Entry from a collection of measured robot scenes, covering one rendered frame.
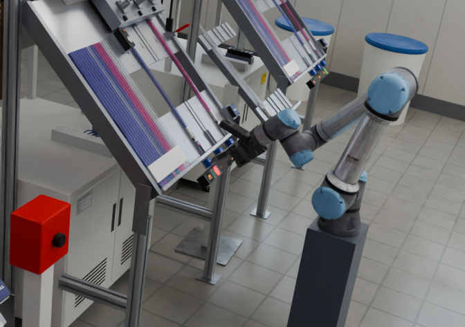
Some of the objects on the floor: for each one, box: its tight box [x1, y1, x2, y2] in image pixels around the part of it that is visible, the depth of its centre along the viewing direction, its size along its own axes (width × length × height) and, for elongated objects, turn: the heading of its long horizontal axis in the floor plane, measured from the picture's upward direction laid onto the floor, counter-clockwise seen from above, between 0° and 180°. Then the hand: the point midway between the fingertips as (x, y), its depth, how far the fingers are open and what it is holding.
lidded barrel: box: [357, 32, 428, 125], centre depth 545 cm, size 47×47×59 cm
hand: (212, 159), depth 257 cm, fingers closed
